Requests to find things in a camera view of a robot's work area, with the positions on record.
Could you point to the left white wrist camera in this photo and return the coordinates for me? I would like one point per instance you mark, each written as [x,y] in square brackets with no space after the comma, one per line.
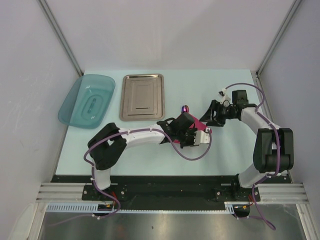
[201,137]

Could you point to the aluminium corner post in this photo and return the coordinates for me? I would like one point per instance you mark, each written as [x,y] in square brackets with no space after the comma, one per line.
[49,15]
[296,4]

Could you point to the right aluminium corner post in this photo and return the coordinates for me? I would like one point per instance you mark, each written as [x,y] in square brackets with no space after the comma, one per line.
[296,4]

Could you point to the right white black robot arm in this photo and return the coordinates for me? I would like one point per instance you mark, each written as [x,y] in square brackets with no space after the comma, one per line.
[273,152]

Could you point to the white cable duct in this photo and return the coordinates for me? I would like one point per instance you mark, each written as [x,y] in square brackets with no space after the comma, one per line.
[103,208]

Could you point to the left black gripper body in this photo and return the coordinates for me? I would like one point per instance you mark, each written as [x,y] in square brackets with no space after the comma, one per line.
[186,137]

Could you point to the teal plastic container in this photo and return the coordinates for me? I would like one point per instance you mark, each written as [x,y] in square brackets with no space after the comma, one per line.
[87,101]

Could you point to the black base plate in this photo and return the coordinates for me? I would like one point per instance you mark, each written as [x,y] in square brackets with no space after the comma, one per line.
[175,180]

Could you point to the pink paper napkin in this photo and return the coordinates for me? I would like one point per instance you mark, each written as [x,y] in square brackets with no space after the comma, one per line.
[185,121]

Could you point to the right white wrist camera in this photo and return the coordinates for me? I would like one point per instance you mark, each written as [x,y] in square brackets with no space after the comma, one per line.
[223,95]

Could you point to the steel tray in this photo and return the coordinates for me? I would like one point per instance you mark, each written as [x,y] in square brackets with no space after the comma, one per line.
[142,98]

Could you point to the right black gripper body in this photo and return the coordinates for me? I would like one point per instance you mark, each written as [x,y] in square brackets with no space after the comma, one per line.
[222,113]

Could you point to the left aluminium corner post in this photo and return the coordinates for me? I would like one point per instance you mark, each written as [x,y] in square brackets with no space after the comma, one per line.
[49,15]

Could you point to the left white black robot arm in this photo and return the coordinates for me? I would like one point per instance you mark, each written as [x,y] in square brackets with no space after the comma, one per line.
[107,146]

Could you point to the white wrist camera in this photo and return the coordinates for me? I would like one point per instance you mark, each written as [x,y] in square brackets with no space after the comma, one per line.
[223,95]
[201,137]

